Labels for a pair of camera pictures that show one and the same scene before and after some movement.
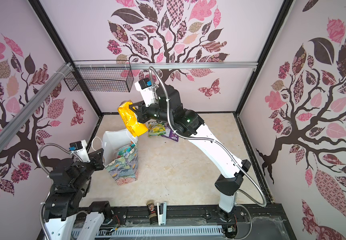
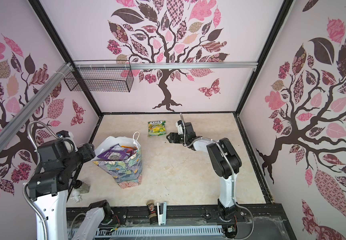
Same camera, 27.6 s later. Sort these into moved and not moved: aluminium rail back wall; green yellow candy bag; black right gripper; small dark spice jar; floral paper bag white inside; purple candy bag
Moved: purple candy bag; floral paper bag white inside; black right gripper
Not moved: aluminium rail back wall; small dark spice jar; green yellow candy bag
